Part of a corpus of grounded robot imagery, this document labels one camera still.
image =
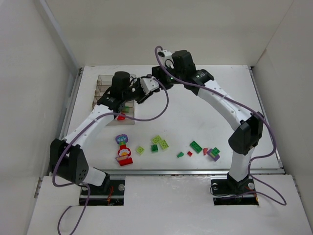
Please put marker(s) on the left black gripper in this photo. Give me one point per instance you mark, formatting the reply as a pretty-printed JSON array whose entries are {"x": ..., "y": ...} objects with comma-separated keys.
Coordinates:
[{"x": 141, "y": 95}]

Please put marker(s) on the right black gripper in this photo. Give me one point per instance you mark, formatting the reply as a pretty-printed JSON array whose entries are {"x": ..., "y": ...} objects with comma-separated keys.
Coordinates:
[{"x": 157, "y": 73}]

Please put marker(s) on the small red lego piece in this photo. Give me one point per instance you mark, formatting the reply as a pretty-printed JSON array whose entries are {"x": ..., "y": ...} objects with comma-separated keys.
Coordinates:
[{"x": 120, "y": 118}]

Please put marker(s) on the lime green 2x4 brick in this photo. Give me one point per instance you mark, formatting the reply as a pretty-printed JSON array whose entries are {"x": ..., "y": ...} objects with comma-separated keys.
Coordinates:
[{"x": 156, "y": 139}]

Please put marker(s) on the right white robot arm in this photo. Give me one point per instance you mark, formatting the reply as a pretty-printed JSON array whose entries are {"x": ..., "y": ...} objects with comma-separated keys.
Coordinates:
[{"x": 247, "y": 124}]

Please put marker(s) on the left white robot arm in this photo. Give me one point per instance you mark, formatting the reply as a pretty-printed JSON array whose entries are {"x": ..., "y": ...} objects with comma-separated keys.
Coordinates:
[{"x": 67, "y": 158}]

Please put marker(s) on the clear compartment organizer tray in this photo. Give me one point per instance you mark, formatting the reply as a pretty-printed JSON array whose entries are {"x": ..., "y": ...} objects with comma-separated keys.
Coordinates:
[{"x": 102, "y": 84}]

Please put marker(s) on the small lime green brick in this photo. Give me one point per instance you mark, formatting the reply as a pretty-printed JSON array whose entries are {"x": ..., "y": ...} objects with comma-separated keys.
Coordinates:
[{"x": 140, "y": 150}]

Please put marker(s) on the small dark green brick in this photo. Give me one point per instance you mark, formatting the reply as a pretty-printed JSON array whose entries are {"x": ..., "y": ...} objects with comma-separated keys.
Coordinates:
[{"x": 154, "y": 148}]

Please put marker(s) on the purple red flower lego stack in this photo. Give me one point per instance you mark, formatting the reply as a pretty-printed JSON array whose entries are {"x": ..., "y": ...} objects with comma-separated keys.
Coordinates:
[{"x": 124, "y": 153}]

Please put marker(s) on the green 2x4 flat brick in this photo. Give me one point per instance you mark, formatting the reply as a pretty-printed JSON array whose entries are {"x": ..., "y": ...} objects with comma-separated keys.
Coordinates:
[{"x": 196, "y": 147}]

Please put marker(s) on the purple green lego stack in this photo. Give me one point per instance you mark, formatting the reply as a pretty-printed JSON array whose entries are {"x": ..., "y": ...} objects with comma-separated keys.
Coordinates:
[{"x": 213, "y": 153}]

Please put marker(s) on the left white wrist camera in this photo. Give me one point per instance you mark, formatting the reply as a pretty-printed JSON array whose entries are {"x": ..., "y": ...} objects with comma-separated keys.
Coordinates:
[{"x": 149, "y": 85}]

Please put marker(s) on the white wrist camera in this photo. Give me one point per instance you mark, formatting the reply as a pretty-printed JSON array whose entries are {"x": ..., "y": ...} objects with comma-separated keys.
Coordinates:
[
  {"x": 166, "y": 58},
  {"x": 149, "y": 85}
]

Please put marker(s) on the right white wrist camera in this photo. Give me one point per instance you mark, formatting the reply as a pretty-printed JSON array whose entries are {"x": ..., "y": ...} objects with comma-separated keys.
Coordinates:
[{"x": 166, "y": 58}]

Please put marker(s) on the aluminium front rail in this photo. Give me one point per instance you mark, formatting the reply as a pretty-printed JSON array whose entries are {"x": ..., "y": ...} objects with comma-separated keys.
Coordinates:
[{"x": 278, "y": 171}]

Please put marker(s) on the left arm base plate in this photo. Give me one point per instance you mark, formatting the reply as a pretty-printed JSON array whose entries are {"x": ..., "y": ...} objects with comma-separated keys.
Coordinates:
[{"x": 104, "y": 189}]

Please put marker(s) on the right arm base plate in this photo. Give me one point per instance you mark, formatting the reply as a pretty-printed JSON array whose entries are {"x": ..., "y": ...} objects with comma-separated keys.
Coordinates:
[{"x": 228, "y": 192}]

